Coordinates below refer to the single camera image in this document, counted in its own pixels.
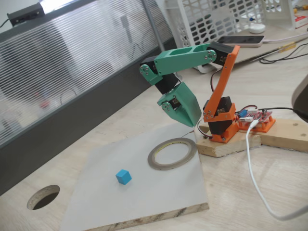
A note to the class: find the green gripper black servo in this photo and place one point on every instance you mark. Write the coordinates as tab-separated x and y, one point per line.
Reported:
186	99

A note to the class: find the blue cube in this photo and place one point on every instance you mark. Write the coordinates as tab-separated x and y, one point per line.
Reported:
123	177

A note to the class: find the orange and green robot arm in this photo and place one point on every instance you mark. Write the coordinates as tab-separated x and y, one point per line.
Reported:
183	60

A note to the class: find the pale wooden base block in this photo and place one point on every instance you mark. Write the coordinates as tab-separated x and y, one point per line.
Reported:
228	148

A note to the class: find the red controller circuit board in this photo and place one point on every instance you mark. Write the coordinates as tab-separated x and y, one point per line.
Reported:
255	115

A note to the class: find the white laminated board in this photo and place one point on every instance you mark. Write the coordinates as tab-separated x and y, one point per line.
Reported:
144	192

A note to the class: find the white smartphone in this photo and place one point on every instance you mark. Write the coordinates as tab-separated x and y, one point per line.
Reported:
240	40

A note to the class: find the white perforated plastic basket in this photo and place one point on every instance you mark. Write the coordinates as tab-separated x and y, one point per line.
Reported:
172	14

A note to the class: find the long wooden plank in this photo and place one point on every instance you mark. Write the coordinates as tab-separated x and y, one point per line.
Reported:
284	134

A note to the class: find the white earbuds case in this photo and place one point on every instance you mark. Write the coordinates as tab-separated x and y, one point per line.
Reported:
257	29

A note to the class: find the grey rounded object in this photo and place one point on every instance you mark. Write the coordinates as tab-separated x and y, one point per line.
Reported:
302	98

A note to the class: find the ribbed glass desk partition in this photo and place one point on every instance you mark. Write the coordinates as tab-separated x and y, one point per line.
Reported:
72	60

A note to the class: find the red and white book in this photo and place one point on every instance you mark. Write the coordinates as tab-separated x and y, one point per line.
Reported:
302	21

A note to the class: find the black box device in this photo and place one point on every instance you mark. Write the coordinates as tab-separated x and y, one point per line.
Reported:
25	14

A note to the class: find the orange circuit board mount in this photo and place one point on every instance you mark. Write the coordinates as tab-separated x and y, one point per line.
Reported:
267	126

